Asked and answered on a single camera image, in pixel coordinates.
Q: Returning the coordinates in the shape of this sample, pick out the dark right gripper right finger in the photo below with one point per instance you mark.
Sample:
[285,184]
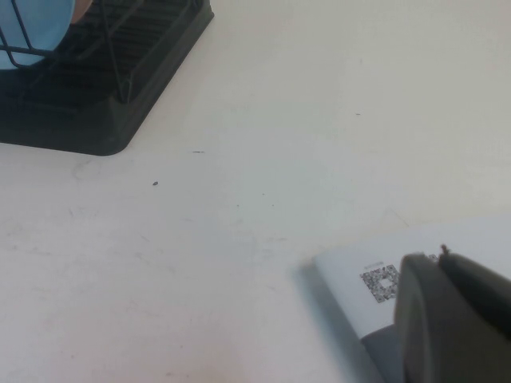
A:
[483,287]

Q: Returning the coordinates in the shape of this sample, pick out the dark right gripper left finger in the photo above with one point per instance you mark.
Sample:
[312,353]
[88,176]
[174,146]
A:
[431,339]

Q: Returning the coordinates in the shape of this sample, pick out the light blue round plate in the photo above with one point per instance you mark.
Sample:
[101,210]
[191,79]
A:
[36,24]

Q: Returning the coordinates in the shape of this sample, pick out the pink round plate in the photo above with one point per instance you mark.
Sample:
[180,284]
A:
[81,8]

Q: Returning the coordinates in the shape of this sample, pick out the black plastic drain tray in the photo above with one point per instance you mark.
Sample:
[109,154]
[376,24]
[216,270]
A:
[80,127]

